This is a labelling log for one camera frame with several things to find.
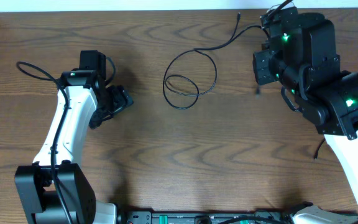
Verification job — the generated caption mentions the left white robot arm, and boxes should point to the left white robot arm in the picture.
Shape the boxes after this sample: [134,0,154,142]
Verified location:
[14,50,133,223]

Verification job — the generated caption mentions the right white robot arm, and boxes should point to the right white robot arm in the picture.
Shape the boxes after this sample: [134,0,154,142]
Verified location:
[253,2,358,223]

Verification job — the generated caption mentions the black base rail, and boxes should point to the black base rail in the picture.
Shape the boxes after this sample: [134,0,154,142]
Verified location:
[116,208,358,224]

